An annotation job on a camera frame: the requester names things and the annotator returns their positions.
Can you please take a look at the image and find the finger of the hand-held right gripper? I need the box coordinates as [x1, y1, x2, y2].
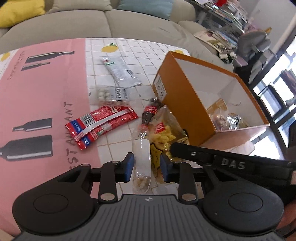
[170, 142, 218, 166]

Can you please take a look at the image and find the printed tote bag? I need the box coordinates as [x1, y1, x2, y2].
[194, 31, 237, 64]

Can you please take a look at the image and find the clear packet of nuts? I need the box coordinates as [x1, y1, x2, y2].
[132, 125, 153, 193]

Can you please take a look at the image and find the cola bottle shaped packet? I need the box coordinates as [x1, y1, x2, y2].
[138, 97, 166, 131]

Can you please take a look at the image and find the white green packet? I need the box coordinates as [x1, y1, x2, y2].
[100, 57, 142, 88]

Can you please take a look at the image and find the glass balcony door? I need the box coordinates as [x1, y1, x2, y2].
[252, 37, 296, 153]

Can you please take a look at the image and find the grey office chair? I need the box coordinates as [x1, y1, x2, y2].
[237, 31, 272, 70]

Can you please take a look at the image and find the clear packet of white balls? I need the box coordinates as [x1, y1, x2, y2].
[89, 85, 131, 105]

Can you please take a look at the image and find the clear packet of yellow crackers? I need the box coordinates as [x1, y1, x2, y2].
[148, 105, 189, 186]

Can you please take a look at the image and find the beige sofa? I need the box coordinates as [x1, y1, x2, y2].
[0, 0, 234, 67]

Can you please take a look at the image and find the red snack packet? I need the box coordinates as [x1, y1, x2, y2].
[65, 105, 134, 139]
[74, 111, 139, 151]

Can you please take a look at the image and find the stack of books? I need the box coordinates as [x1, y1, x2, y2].
[209, 29, 240, 48]

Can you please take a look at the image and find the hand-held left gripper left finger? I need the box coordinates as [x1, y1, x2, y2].
[55, 152, 135, 202]

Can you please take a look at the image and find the blue pillow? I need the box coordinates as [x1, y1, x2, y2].
[117, 0, 174, 20]

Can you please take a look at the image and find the yellow pillow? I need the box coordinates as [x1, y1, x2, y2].
[0, 0, 46, 28]

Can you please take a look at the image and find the orange cardboard box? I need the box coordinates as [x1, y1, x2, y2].
[152, 51, 270, 146]

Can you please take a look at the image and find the beige pillow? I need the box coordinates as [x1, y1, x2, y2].
[47, 0, 114, 13]

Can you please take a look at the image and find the cluttered desk with books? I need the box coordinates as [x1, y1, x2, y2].
[190, 0, 251, 33]

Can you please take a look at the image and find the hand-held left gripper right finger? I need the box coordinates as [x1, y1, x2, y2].
[160, 152, 232, 202]

